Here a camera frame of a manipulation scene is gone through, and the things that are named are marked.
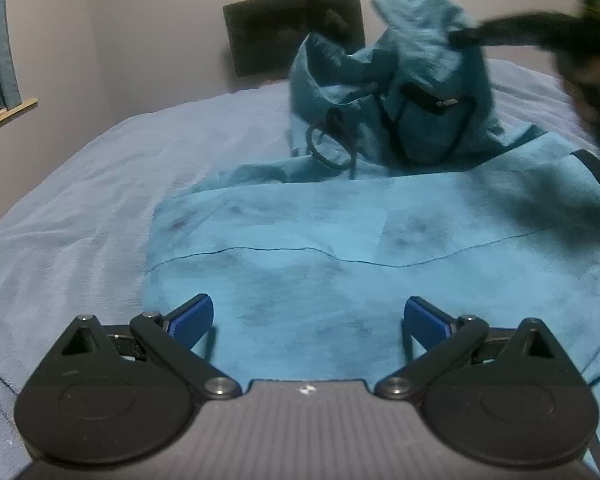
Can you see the teal hooded jacket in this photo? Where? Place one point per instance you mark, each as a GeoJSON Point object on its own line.
{"type": "Point", "coordinates": [290, 230]}

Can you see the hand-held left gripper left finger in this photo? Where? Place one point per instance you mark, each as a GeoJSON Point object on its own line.
{"type": "Point", "coordinates": [192, 316]}

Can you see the black monitor screen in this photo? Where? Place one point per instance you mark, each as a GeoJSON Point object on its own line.
{"type": "Point", "coordinates": [265, 35]}

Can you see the light blue fleece blanket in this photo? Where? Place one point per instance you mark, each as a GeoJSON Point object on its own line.
{"type": "Point", "coordinates": [75, 200]}

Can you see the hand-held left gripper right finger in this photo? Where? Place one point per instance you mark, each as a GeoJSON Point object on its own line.
{"type": "Point", "coordinates": [425, 320]}

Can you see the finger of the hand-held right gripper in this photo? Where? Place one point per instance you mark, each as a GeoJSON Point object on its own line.
{"type": "Point", "coordinates": [505, 29]}

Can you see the wooden window sill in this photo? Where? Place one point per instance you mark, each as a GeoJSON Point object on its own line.
{"type": "Point", "coordinates": [15, 110]}

